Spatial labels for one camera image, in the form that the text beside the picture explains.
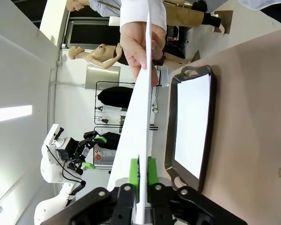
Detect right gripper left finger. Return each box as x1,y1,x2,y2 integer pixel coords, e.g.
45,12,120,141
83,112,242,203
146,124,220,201
70,158,141,225

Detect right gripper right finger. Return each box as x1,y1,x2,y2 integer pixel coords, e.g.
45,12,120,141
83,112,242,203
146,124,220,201
146,156,214,225

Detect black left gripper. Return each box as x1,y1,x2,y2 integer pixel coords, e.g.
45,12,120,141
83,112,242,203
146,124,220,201
57,130,108,175

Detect white A4 paper sheet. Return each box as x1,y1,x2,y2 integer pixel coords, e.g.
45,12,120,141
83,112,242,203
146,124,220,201
107,9,155,225
174,73,212,180

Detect person's right forearm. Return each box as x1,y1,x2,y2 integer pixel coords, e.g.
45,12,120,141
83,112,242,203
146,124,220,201
120,0,167,31

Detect person's right hand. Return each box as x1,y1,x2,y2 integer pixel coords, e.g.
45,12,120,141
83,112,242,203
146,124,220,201
120,22,167,87

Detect white machine red buttons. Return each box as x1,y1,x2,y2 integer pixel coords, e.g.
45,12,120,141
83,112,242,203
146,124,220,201
93,149,117,167

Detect black hanging garment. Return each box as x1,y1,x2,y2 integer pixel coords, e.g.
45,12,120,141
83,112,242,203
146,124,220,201
97,86,134,109
99,132,121,150

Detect brown plastic serving tray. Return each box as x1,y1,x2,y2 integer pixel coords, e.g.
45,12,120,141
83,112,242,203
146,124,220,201
164,65,217,193

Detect black garment rack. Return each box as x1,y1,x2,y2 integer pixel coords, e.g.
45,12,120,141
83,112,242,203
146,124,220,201
93,81,159,132

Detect stainless metal panel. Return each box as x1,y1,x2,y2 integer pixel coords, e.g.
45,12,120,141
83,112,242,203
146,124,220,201
85,65,121,91

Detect mannequin with black skirt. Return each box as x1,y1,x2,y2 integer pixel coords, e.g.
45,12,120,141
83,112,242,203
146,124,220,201
68,43,195,70

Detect mannequin with tan skirt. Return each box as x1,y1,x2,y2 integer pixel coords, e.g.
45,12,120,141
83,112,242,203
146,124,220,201
67,0,226,36

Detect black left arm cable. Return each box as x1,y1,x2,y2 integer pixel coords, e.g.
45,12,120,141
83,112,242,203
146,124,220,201
46,145,86,195

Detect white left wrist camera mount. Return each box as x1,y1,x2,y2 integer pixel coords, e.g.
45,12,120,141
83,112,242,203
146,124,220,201
43,124,65,150

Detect black wire shelf rack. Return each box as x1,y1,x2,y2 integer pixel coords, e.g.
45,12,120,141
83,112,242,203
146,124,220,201
165,24,189,59

